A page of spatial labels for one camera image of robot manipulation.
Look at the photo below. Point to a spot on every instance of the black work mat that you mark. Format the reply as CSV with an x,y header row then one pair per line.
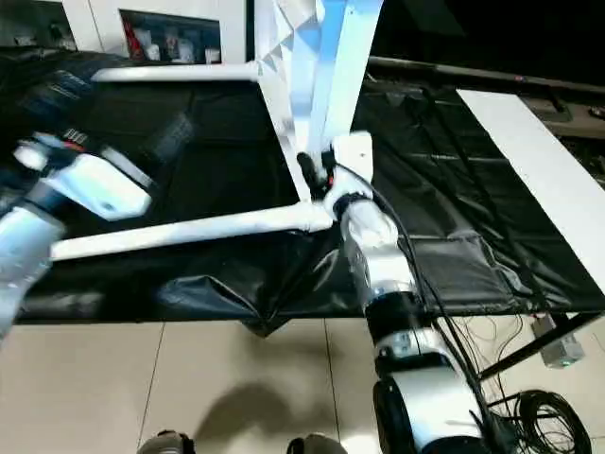
x,y
212,165

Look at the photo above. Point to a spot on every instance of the small grey power box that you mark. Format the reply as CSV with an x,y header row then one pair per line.
x,y
562,352

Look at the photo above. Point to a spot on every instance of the red bottle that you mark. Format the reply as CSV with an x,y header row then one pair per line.
x,y
134,45

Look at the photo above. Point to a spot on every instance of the white flat board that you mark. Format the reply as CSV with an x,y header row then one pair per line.
x,y
543,156

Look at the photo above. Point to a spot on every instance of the dark metal bar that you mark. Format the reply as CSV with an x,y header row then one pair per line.
x,y
472,71

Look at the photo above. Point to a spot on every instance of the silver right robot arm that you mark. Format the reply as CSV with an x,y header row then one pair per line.
x,y
392,284

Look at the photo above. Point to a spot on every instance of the white mug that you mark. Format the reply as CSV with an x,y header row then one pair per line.
x,y
213,54
153,51

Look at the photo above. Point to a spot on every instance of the white glass door cabinet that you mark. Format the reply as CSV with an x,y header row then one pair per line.
x,y
231,28

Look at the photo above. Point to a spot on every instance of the white plastic table top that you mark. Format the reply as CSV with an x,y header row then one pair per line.
x,y
340,71

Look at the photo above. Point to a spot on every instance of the dark left robot foot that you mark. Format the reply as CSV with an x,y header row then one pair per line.
x,y
167,442

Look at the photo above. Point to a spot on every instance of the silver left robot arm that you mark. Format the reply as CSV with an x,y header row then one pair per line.
x,y
23,255

